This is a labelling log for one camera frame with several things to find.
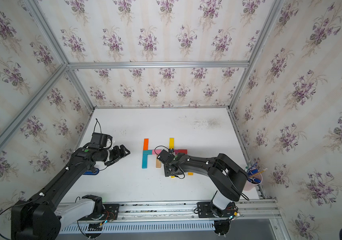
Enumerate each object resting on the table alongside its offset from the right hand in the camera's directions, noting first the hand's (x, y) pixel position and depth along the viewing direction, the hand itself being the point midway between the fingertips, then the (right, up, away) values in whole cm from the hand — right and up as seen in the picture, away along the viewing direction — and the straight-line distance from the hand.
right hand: (172, 172), depth 87 cm
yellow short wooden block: (-1, +15, +12) cm, 20 cm away
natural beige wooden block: (-9, +4, +1) cm, 10 cm away
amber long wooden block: (+7, +9, -28) cm, 31 cm away
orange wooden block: (-18, +14, +10) cm, 25 cm away
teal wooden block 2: (-17, +5, +3) cm, 18 cm away
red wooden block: (+6, +11, +9) cm, 15 cm away
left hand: (-26, +11, -6) cm, 29 cm away
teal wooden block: (-16, +10, +7) cm, 20 cm away
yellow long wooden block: (0, 0, -7) cm, 7 cm away
